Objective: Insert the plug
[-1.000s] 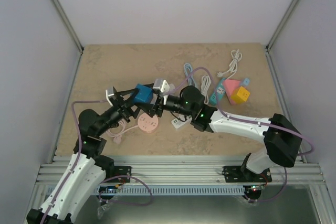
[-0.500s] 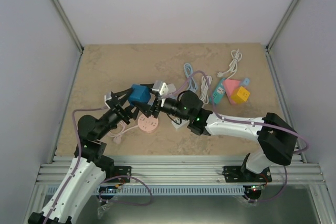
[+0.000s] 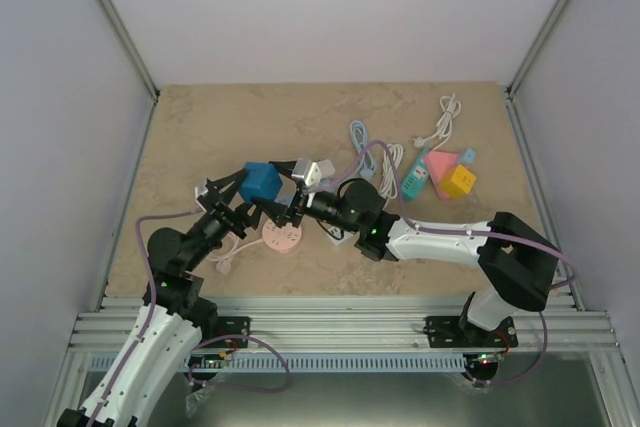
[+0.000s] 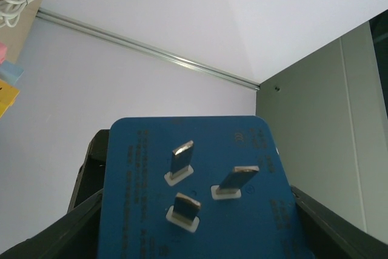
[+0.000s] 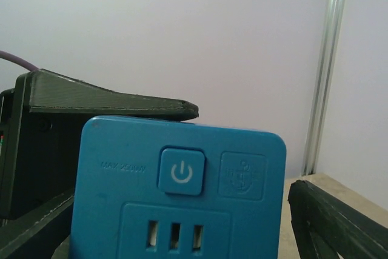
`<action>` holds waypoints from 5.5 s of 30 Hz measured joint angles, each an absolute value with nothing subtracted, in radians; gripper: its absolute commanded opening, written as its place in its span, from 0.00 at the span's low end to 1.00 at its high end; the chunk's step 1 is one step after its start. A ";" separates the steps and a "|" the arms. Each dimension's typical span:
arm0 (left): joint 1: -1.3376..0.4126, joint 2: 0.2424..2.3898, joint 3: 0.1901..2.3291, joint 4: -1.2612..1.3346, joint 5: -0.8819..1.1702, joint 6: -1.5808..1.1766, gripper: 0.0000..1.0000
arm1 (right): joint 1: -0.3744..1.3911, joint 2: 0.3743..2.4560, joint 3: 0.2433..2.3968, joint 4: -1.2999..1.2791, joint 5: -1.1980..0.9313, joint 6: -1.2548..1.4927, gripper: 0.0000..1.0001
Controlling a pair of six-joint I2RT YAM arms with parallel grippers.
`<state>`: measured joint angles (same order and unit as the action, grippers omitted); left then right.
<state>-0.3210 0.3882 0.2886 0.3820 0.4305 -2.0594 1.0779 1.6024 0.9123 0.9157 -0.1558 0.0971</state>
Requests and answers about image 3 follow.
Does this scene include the blue slotted cable duct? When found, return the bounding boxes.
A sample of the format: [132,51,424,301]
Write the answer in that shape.
[184,352,474,374]

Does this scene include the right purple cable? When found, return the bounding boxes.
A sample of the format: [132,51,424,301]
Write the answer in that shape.
[319,139,579,388]

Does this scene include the dark blue cube socket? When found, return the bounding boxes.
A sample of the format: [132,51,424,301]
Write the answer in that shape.
[239,162,283,203]

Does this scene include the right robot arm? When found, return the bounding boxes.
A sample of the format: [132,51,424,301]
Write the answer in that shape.
[251,159,557,347]

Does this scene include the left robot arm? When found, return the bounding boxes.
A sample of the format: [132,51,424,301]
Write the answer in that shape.
[57,169,261,426]

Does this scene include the light blue power strip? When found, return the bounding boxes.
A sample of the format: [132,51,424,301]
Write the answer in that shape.
[275,191,302,207]

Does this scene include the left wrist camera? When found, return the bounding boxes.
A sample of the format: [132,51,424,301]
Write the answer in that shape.
[194,182,212,212]

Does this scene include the purple cable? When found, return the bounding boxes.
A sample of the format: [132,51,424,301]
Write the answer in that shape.
[87,206,291,427]
[319,139,579,388]

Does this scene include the aluminium rail frame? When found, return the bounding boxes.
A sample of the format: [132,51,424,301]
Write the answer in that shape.
[45,292,639,426]

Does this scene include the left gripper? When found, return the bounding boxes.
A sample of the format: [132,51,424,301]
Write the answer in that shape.
[185,170,263,272]

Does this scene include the light blue coiled cable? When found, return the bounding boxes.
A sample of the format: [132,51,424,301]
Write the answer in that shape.
[347,120,376,181]

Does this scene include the white coiled cable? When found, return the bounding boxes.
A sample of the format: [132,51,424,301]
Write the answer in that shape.
[377,142,406,198]

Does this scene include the pink round power strip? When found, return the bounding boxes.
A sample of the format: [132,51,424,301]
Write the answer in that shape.
[261,220,302,254]

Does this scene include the yellow cube socket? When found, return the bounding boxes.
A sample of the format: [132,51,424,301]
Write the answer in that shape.
[438,164,477,199]

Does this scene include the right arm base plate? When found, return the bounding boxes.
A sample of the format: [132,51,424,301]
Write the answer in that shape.
[423,316,519,349]

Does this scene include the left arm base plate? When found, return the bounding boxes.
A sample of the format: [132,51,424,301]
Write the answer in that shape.
[202,316,251,350]

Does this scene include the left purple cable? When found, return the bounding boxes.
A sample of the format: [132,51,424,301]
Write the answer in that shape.
[87,206,291,427]

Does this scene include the white power strip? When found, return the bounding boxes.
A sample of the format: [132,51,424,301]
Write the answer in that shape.
[326,226,354,246]

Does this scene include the small blue charger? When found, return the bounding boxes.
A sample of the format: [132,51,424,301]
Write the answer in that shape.
[458,148,476,165]

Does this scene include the pink triangular power strip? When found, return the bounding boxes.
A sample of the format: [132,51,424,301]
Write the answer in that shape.
[424,151,458,200]

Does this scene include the white charger block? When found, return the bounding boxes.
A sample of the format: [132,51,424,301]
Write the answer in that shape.
[318,159,336,179]

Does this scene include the teal power strip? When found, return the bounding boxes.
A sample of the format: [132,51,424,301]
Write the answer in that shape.
[401,149,430,202]

